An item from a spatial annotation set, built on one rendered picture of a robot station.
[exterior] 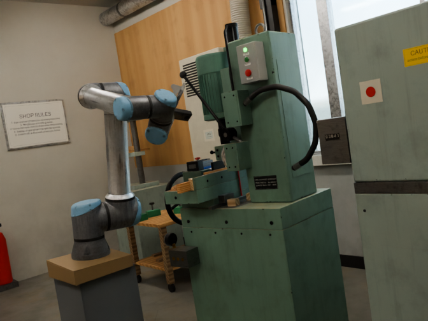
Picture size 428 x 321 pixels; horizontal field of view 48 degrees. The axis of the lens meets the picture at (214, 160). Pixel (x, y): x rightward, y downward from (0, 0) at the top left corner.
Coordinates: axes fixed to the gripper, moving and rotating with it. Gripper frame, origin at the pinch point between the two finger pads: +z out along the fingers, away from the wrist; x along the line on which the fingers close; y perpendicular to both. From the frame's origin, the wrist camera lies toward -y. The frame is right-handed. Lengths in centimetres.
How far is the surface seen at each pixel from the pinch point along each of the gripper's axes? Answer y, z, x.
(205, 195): -31.4, -31.2, 18.6
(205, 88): -9.8, 8.6, -6.1
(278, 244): -62, -53, 5
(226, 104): -18.1, -12.6, -16.3
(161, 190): -51, 149, 190
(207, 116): -17.4, 1.9, 2.9
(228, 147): -28.1, -22.3, -4.0
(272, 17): -45, 167, -2
